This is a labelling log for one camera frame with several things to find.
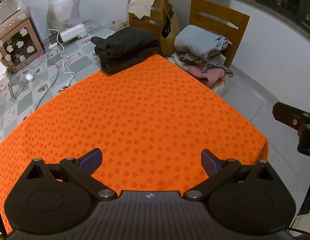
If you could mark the checkered tablecloth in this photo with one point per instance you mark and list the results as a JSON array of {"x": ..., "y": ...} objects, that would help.
[{"x": 27, "y": 102}]

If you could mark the light blue sweatshirt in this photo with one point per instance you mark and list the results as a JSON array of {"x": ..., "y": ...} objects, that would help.
[{"x": 197, "y": 40}]

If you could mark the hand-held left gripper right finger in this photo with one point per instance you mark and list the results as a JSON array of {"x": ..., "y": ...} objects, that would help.
[{"x": 208, "y": 162}]

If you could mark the small white round object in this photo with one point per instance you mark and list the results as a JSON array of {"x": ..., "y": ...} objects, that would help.
[{"x": 29, "y": 77}]

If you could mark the white tissue box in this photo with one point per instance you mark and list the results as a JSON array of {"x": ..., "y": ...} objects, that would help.
[{"x": 2, "y": 81}]

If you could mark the grey garment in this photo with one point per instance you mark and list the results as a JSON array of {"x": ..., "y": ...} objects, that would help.
[{"x": 192, "y": 57}]

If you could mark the beige fluffy bundle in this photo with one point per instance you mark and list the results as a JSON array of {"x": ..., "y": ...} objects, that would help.
[{"x": 119, "y": 25}]

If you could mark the clear plastic bag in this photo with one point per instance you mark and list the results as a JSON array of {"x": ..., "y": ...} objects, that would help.
[{"x": 63, "y": 7}]

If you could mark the pink box with stickers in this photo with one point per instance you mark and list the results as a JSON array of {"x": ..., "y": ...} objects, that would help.
[{"x": 19, "y": 45}]

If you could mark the beige cloth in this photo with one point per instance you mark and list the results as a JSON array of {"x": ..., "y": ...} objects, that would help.
[{"x": 140, "y": 5}]

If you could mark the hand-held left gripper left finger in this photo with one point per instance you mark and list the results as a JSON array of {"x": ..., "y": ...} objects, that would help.
[{"x": 91, "y": 158}]

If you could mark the clear acrylic stand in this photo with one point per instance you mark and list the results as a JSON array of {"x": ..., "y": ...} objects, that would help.
[{"x": 13, "y": 90}]

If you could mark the white fluffy cushion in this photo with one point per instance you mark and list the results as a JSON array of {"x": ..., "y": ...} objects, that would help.
[{"x": 220, "y": 86}]

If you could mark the black power adapter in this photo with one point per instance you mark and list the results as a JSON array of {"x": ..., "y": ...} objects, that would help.
[{"x": 53, "y": 38}]

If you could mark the black folded clothes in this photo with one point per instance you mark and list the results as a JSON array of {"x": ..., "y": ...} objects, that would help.
[{"x": 125, "y": 47}]

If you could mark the pink garment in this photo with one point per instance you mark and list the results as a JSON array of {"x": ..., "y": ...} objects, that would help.
[{"x": 207, "y": 73}]

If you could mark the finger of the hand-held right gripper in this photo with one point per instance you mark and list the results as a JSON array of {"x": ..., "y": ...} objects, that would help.
[{"x": 285, "y": 112}]

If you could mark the wooden chair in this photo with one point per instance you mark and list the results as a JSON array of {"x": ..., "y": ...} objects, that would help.
[
  {"x": 220, "y": 15},
  {"x": 157, "y": 7}
]

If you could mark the white appliance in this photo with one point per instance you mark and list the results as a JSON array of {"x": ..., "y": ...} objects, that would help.
[{"x": 72, "y": 32}]

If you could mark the orange patterned mat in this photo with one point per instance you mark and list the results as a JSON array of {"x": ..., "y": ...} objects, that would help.
[{"x": 145, "y": 110}]

